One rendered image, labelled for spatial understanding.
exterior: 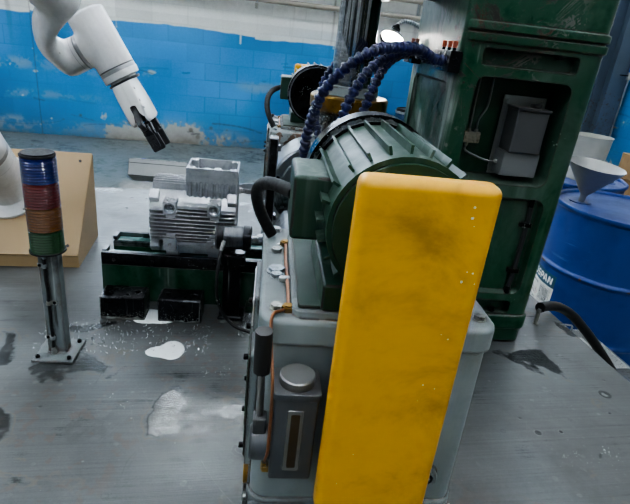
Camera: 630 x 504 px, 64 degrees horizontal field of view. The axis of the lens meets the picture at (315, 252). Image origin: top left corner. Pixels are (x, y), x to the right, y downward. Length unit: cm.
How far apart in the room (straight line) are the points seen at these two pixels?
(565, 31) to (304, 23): 572
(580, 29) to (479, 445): 82
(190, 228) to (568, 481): 92
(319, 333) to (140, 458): 45
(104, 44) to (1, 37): 586
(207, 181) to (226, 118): 556
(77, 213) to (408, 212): 124
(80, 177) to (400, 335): 127
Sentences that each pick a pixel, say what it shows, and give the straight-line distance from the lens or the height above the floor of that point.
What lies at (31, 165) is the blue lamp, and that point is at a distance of 100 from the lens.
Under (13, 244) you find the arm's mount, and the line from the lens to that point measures 158.
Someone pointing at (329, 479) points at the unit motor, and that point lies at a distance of 62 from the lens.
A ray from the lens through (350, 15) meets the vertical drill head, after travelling 119.
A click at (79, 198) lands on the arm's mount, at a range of 160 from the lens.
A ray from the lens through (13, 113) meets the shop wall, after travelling 722.
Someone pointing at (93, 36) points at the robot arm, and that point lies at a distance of 129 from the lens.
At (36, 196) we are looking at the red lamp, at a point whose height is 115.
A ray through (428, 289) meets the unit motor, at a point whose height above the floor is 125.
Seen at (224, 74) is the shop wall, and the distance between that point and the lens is 671.
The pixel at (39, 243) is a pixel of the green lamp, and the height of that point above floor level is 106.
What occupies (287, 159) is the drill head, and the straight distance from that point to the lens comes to 146.
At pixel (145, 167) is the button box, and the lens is 153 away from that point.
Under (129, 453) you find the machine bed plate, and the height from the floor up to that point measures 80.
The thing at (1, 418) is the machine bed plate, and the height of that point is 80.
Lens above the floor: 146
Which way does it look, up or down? 23 degrees down
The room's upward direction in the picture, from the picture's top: 6 degrees clockwise
